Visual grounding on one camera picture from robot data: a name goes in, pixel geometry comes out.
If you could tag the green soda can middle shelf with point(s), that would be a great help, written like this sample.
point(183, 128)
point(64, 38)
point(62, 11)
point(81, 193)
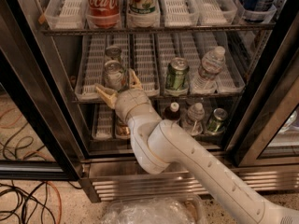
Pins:
point(176, 74)

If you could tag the white 7up can front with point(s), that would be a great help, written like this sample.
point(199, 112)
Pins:
point(114, 75)

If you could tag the clear water bottle shelf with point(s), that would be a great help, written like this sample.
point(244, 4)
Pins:
point(194, 117)
point(211, 65)

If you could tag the stainless steel display fridge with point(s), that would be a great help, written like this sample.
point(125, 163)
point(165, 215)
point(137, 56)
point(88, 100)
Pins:
point(262, 51)

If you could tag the dark juice bottle white cap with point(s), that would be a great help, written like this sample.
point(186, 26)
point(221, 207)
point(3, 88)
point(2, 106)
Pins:
point(172, 112)

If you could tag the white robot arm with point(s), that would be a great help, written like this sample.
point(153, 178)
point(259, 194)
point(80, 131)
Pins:
point(158, 142)

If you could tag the clear water bottle middle shelf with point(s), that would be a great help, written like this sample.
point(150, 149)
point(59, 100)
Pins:
point(211, 65)

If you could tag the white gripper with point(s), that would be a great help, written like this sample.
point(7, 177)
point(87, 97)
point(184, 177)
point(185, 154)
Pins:
point(132, 101)

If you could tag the clear tray top shelf right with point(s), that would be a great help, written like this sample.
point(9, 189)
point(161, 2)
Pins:
point(216, 12)

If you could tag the silver can behind 7up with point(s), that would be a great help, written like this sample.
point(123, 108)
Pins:
point(113, 53)

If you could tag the clear tray top shelf left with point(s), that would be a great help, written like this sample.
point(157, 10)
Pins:
point(66, 14)

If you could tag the green can bottom shelf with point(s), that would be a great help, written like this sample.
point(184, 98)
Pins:
point(216, 120)

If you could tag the clear tray middle shelf right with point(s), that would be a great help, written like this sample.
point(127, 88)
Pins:
point(228, 80)

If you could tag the clear tray middle shelf left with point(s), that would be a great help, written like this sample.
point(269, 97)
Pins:
point(90, 70)

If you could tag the brown can bottom front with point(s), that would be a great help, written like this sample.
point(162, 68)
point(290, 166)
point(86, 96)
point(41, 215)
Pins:
point(121, 129)

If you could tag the glass fridge door left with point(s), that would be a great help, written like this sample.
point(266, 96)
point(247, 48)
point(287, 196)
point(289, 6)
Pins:
point(24, 82)

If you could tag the clear tray top shelf centre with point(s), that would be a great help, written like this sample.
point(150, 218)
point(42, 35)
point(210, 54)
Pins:
point(180, 13)

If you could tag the clear plastic bin with bag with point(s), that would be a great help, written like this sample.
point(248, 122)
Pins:
point(176, 209)

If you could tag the clear tray middle shelf centre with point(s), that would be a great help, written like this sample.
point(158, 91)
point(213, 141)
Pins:
point(145, 63)

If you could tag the red Coca-Cola can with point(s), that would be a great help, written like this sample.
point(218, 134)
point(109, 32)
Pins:
point(104, 13)

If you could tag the clear water bottle bottom shelf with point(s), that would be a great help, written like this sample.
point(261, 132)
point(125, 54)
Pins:
point(194, 117)

